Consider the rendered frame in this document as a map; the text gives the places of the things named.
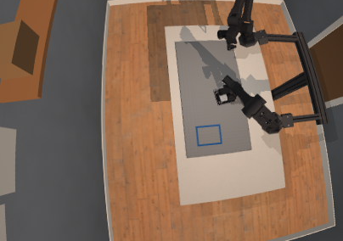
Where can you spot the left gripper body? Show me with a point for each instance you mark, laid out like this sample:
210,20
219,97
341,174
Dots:
231,97

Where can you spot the white well plate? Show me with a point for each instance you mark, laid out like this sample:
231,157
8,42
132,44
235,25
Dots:
223,97

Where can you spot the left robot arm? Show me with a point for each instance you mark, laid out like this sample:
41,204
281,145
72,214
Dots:
253,106

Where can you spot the grey flat mat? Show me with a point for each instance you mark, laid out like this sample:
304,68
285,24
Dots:
201,67

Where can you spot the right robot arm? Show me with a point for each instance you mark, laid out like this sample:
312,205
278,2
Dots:
244,28

